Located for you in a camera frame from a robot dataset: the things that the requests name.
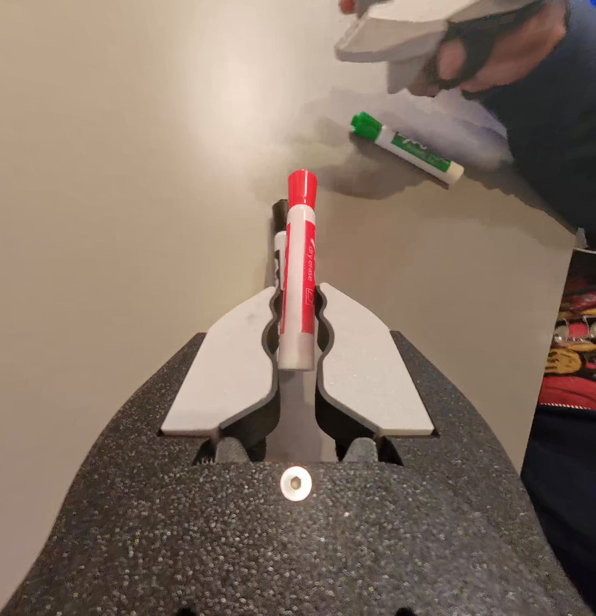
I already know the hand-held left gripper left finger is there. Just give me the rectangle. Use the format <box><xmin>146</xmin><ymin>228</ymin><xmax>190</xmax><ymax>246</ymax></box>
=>
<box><xmin>161</xmin><ymin>286</ymin><xmax>282</xmax><ymax>462</ymax></box>

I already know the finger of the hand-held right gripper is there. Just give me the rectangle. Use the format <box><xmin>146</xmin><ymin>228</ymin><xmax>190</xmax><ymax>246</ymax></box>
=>
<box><xmin>334</xmin><ymin>17</ymin><xmax>449</xmax><ymax>64</ymax></box>
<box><xmin>356</xmin><ymin>0</ymin><xmax>544</xmax><ymax>25</ymax></box>

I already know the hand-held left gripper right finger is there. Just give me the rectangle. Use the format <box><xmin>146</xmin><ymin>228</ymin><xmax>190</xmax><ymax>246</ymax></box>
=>
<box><xmin>315</xmin><ymin>282</ymin><xmax>435</xmax><ymax>462</ymax></box>

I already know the green whiteboard marker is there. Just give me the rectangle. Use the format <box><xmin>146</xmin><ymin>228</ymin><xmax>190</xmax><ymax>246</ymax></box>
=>
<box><xmin>350</xmin><ymin>112</ymin><xmax>465</xmax><ymax>186</ymax></box>

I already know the red whiteboard marker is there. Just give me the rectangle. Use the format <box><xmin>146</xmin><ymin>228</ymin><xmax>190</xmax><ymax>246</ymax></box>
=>
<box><xmin>278</xmin><ymin>169</ymin><xmax>319</xmax><ymax>372</ymax></box>

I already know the black whiteboard marker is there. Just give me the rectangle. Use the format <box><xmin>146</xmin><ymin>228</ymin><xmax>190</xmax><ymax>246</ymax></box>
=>
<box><xmin>270</xmin><ymin>199</ymin><xmax>290</xmax><ymax>338</ymax></box>

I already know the person's right forearm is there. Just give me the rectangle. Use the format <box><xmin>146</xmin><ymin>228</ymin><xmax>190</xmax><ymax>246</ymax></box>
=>
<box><xmin>464</xmin><ymin>0</ymin><xmax>596</xmax><ymax>234</ymax></box>

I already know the person's right hand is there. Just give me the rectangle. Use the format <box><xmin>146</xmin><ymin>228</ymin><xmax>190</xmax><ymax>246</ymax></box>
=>
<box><xmin>407</xmin><ymin>4</ymin><xmax>570</xmax><ymax>97</ymax></box>

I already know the printed graphic shirt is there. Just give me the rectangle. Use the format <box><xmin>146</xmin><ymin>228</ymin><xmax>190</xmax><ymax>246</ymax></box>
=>
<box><xmin>538</xmin><ymin>250</ymin><xmax>596</xmax><ymax>410</ymax></box>

